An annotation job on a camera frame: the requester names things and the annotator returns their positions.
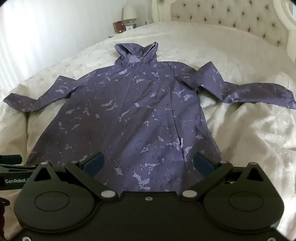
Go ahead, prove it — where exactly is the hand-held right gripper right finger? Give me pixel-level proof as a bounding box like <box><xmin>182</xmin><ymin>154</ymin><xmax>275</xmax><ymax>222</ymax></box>
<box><xmin>179</xmin><ymin>152</ymin><xmax>266</xmax><ymax>201</ymax></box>

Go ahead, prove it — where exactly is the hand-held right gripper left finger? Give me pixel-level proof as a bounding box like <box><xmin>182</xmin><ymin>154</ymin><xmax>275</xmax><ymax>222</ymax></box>
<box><xmin>32</xmin><ymin>152</ymin><xmax>119</xmax><ymax>200</ymax></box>

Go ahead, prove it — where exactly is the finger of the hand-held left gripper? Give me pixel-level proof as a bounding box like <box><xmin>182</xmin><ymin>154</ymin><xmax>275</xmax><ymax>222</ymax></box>
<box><xmin>0</xmin><ymin>155</ymin><xmax>23</xmax><ymax>164</ymax></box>

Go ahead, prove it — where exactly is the purple patterned hooded jacket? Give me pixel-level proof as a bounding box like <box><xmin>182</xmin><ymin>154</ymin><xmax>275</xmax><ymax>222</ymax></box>
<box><xmin>3</xmin><ymin>42</ymin><xmax>296</xmax><ymax>193</ymax></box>

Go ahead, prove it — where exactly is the bed with white bedspread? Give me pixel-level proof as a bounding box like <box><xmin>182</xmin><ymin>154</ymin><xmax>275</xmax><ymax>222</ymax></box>
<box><xmin>0</xmin><ymin>20</ymin><xmax>296</xmax><ymax>241</ymax></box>

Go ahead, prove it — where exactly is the white sheer curtain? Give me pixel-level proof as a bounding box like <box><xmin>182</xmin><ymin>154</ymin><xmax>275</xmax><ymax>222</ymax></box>
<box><xmin>0</xmin><ymin>0</ymin><xmax>111</xmax><ymax>78</ymax></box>

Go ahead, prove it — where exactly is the tufted cream headboard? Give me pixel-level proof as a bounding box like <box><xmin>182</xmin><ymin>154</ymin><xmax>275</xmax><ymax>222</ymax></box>
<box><xmin>151</xmin><ymin>0</ymin><xmax>290</xmax><ymax>57</ymax></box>

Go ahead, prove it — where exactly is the red picture frame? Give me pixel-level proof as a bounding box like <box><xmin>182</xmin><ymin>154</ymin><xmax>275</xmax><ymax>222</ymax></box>
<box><xmin>112</xmin><ymin>20</ymin><xmax>127</xmax><ymax>34</ymax></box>

